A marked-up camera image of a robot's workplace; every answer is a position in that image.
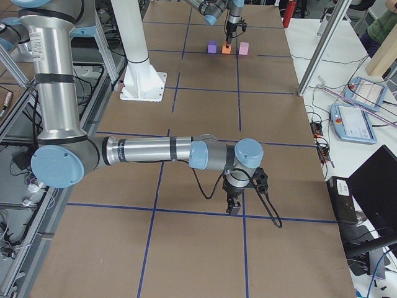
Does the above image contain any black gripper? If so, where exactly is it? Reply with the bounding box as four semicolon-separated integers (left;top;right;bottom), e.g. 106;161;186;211
225;21;238;48

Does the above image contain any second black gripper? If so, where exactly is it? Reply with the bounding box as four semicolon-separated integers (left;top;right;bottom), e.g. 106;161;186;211
222;178;248;215

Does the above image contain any orange foam cube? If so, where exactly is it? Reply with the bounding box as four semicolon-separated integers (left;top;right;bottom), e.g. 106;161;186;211
221;43;232;55

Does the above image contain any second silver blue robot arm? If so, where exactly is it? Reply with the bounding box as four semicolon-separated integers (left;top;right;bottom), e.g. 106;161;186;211
16;1;269;215

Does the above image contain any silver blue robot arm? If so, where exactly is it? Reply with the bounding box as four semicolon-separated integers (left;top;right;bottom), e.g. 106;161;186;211
186;0;247;40

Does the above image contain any pink foam cube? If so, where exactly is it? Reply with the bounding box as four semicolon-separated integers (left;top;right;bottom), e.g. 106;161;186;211
238;42;249;56

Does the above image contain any purple foam cube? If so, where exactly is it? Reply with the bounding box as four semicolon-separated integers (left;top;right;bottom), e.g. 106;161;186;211
207;40;218;54

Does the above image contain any red tube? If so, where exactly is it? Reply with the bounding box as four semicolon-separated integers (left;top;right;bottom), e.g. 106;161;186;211
282;0;297;29

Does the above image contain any black computer box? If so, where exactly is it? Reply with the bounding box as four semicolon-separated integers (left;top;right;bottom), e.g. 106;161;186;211
326;176;358;225

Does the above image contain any orange black connector block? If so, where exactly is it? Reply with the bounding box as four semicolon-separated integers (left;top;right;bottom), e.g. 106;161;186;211
310;122;323;138

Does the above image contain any black monitor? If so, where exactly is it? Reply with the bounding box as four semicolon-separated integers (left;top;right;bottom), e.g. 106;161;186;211
344;144;397;260

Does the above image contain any far blue teach pendant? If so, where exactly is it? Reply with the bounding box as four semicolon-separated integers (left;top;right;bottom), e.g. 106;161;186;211
344;76;388;112

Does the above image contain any blue teach pendant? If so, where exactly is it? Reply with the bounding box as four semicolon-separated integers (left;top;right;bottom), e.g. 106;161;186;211
330;104;377;145
344;76;388;112

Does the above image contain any near blue teach pendant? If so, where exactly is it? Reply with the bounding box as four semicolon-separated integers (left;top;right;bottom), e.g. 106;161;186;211
330;104;377;145

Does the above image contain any person in green shirt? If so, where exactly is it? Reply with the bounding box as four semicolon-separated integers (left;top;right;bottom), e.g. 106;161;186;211
360;1;396;58

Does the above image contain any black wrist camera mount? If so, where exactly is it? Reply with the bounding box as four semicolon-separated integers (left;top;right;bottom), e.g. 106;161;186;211
238;17;248;32

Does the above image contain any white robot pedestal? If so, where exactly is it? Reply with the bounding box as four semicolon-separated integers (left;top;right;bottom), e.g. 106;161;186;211
111;0;167;102

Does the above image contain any aluminium frame post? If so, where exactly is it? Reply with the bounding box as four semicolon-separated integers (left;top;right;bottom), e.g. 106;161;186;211
297;0;351;96

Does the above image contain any wooden post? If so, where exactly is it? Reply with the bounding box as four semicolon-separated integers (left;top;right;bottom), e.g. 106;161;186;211
366;25;396;76

